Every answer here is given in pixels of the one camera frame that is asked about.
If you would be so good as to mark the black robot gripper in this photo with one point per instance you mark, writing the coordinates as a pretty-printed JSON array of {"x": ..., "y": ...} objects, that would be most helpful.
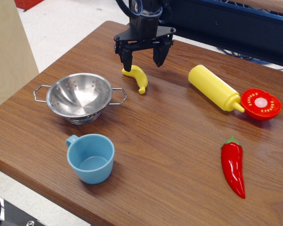
[{"x": 144, "y": 32}]

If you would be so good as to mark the yellow toy banana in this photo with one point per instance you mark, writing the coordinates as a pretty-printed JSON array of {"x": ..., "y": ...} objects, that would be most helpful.
[{"x": 140, "y": 77}]

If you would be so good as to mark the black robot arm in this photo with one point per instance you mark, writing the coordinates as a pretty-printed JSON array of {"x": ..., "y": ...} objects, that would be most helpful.
[{"x": 135, "y": 7}]

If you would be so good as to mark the stainless steel colander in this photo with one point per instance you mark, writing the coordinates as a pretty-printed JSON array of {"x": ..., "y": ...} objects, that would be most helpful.
[{"x": 79, "y": 97}]

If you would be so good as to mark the yellow mustard squeeze bottle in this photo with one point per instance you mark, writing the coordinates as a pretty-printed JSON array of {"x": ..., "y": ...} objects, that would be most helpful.
[{"x": 215, "y": 89}]

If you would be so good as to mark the light blue plastic cup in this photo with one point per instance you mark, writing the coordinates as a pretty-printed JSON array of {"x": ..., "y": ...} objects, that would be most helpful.
[{"x": 91, "y": 157}]

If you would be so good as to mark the red toy tomato half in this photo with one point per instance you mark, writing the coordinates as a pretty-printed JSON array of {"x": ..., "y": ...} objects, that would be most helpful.
[{"x": 260, "y": 105}]

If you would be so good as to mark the red plastic crate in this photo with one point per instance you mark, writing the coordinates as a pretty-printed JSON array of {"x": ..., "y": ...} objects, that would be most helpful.
[{"x": 26, "y": 4}]

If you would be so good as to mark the light plywood panel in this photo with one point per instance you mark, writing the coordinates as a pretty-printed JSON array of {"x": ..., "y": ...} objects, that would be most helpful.
[{"x": 17, "y": 63}]

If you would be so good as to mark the red toy chili pepper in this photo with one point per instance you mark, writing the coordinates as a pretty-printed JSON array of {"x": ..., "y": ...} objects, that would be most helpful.
[{"x": 231, "y": 161}]

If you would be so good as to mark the black metal frame rail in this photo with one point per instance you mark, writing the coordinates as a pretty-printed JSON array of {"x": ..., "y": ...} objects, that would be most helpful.
[{"x": 233, "y": 26}]

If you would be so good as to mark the aluminium and black mount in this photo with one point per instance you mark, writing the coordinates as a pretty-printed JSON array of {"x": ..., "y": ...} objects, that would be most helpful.
[{"x": 10, "y": 215}]

